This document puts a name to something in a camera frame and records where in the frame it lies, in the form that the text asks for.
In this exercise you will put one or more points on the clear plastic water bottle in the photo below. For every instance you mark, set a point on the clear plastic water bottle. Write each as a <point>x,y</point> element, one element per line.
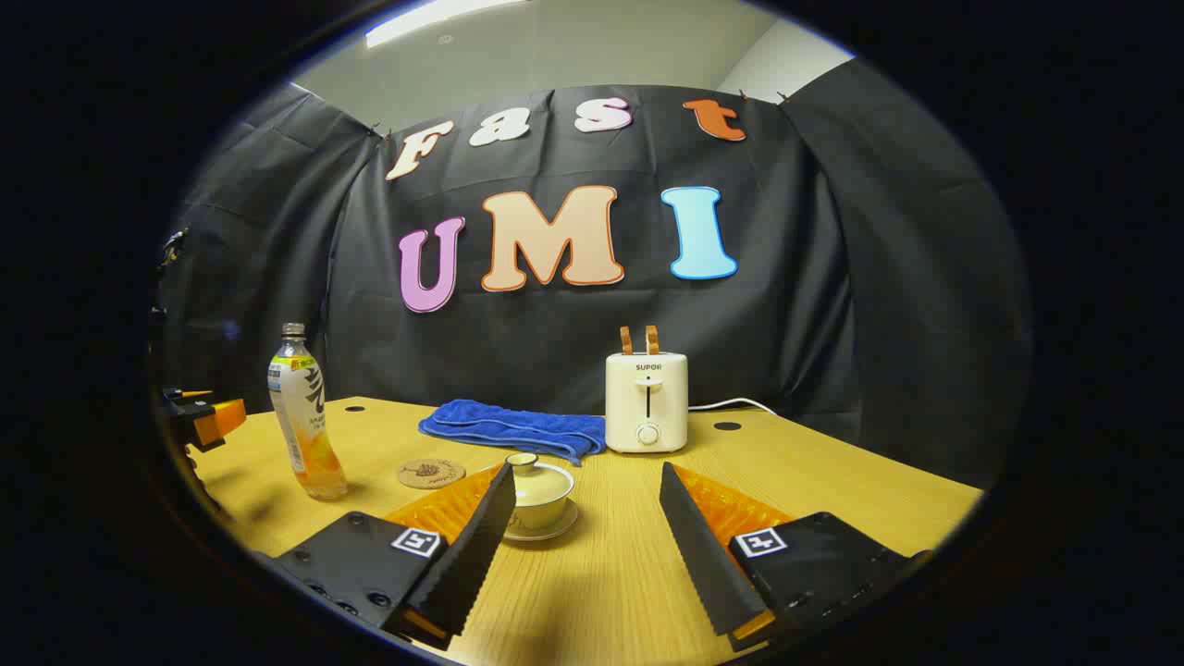
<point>301,407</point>

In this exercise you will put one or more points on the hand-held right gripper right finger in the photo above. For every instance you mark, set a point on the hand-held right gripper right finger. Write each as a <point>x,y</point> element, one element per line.
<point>703,555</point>

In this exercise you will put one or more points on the blue folded towel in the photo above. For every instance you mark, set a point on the blue folded towel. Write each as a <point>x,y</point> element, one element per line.
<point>513,427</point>

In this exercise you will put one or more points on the round cork coaster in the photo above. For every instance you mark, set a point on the round cork coaster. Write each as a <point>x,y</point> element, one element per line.
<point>431,474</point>

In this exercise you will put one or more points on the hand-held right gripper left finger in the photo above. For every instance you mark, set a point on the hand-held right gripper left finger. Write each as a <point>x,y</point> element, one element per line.
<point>472,555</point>

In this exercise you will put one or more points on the toast bread slice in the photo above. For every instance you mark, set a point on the toast bread slice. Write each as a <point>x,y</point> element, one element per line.
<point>626,340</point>
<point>652,339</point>

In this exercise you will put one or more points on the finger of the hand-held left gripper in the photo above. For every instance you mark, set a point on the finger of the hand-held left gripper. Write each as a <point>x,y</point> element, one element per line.
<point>220,423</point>

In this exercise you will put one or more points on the cream porcelain saucer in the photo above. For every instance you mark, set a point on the cream porcelain saucer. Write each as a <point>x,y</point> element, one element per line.
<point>558,534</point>

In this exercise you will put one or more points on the cream teacup lid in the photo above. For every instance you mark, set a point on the cream teacup lid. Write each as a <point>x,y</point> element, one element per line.
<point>548,481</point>

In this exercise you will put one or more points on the cream toaster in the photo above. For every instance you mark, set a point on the cream toaster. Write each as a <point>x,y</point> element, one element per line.
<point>647,402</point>

